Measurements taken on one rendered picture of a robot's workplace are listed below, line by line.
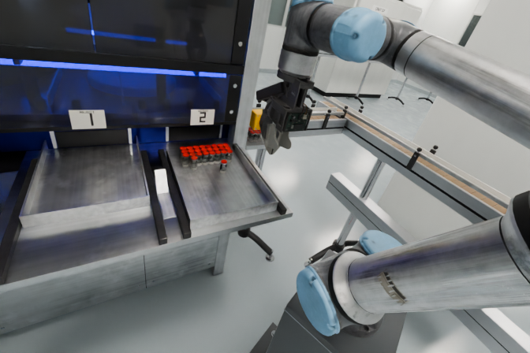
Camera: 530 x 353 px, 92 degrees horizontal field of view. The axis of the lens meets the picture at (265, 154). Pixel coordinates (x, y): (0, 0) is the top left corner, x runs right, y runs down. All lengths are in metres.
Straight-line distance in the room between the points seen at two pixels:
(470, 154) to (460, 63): 1.45
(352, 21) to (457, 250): 0.33
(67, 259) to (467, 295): 0.68
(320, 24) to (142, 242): 0.59
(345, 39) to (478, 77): 0.19
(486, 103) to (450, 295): 0.25
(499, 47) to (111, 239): 1.91
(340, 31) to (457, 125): 1.55
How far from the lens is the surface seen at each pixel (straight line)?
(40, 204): 0.85
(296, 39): 0.52
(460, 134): 1.92
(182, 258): 1.44
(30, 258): 0.73
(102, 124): 0.92
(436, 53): 0.50
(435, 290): 0.40
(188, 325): 1.55
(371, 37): 0.45
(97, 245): 0.71
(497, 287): 0.36
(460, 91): 0.48
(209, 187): 0.83
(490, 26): 1.94
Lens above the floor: 1.41
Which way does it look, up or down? 30 degrees down
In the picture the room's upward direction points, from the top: 13 degrees clockwise
